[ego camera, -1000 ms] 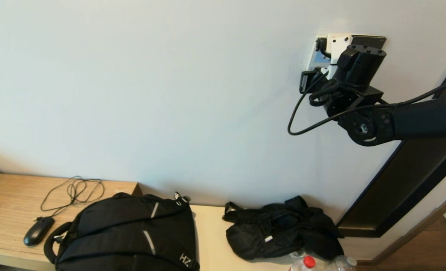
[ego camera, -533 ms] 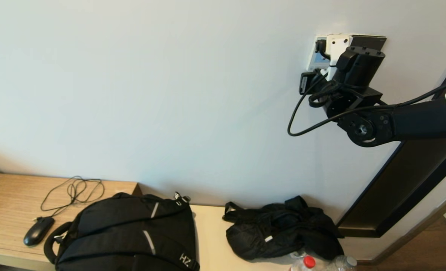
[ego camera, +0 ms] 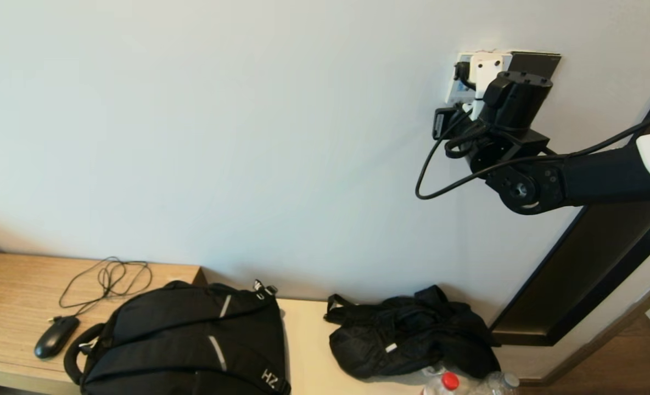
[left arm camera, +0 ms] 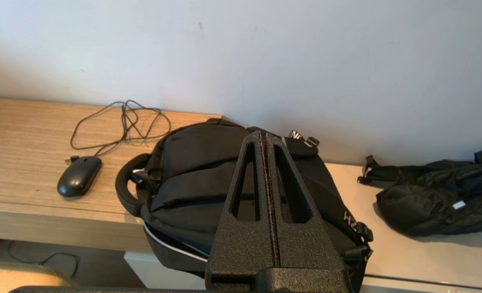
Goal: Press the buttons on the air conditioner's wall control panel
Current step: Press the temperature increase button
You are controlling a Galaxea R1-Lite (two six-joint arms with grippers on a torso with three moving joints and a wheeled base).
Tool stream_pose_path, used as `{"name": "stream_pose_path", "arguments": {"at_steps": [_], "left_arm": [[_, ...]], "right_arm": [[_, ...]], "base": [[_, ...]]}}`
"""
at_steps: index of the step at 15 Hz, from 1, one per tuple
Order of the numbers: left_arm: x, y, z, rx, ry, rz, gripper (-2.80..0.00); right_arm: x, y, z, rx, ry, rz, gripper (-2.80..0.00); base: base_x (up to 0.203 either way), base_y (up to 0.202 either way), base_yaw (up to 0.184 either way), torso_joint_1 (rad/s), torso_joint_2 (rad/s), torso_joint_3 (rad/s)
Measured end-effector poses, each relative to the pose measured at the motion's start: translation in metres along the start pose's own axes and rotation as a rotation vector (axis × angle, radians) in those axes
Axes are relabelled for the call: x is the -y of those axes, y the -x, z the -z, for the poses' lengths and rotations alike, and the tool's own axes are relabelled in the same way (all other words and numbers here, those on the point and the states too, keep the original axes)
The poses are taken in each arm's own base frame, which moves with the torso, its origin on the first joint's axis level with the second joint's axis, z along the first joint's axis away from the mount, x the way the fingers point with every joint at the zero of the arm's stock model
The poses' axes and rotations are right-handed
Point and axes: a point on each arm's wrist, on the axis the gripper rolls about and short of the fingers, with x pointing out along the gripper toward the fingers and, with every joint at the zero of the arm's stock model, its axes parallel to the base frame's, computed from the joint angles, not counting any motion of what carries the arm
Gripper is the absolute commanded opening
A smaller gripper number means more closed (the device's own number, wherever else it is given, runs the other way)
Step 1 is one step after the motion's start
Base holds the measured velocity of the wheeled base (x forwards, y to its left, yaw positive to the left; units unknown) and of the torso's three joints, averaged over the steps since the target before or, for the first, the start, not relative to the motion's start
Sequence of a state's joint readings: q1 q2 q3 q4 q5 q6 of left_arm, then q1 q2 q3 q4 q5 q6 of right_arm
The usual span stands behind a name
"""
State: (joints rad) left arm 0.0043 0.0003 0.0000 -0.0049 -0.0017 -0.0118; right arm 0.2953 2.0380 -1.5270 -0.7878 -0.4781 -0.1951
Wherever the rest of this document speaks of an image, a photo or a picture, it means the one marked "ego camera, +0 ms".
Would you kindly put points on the brown wooden floor trim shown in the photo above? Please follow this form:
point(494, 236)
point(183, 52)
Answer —
point(594, 341)

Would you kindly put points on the crumpled black fabric bag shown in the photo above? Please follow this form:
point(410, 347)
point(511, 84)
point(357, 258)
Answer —
point(407, 340)

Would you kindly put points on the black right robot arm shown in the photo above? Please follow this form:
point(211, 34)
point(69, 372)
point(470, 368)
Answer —
point(605, 175)

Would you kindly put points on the white cap clear bottle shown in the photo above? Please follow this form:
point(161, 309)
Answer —
point(509, 379)

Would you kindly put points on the white wall thermostat panel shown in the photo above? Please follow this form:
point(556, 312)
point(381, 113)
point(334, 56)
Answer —
point(451, 94)

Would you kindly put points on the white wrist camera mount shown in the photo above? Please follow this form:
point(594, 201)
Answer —
point(488, 68)

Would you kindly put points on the red cap water bottle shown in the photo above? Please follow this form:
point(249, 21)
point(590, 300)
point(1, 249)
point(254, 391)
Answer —
point(449, 381)

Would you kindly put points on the dark wall switch plate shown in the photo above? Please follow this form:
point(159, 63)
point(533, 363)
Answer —
point(533, 63)

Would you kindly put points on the white low cabinet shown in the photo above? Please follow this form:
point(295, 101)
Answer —
point(308, 351)

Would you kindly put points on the black computer mouse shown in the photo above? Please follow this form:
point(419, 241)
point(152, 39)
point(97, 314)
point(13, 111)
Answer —
point(56, 337)

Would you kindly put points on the crumpled clear plastic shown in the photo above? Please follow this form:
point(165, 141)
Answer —
point(432, 371)

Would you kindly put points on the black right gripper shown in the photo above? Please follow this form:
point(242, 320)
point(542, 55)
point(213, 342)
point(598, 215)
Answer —
point(517, 101)

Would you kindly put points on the black backpack with grey stripes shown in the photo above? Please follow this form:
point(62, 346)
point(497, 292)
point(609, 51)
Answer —
point(182, 329)

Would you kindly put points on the wooden desk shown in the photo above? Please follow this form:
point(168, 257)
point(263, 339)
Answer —
point(6, 296)

